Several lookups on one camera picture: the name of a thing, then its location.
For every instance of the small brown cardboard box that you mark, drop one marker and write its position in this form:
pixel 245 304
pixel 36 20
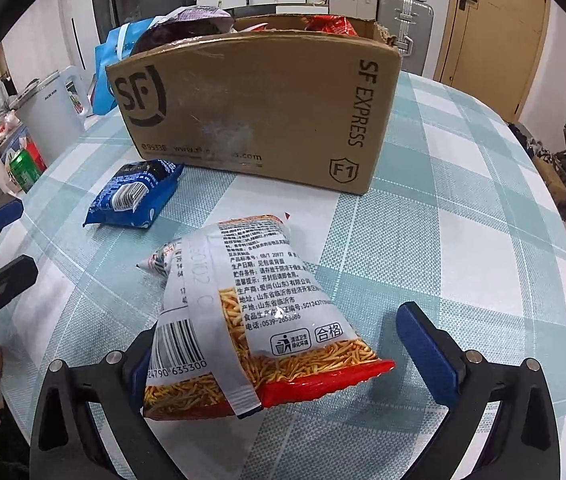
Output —
pixel 550 177

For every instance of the green drink can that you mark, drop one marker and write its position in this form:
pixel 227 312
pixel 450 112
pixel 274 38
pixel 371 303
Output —
pixel 24 172

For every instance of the wooden door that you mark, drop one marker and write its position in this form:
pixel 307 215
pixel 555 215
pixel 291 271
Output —
pixel 498 35

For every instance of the red box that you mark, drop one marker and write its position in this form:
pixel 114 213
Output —
pixel 37 156

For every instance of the silver suitcase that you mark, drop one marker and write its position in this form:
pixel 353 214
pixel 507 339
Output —
pixel 410 30

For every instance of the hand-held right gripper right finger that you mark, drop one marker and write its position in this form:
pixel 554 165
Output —
pixel 428 355

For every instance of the teal checked tablecloth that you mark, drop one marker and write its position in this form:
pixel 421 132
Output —
pixel 438 185

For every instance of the beige suitcase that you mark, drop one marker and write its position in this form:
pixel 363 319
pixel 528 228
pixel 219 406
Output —
pixel 355 2

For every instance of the purple snack bag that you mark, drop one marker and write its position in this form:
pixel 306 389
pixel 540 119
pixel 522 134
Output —
pixel 188 22

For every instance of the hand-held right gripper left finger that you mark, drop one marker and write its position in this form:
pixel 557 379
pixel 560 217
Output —
pixel 138 385

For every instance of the pile of shoes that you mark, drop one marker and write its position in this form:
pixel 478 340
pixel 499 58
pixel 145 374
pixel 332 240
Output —
pixel 528 140

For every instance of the blue snack packet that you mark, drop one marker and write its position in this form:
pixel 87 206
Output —
pixel 113 210

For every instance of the white plastic bin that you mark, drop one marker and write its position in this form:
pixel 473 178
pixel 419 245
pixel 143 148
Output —
pixel 58 110

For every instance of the blue tote bag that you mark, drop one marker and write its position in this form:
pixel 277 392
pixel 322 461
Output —
pixel 105 60

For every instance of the fried stick snack bag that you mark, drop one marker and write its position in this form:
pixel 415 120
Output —
pixel 263 310

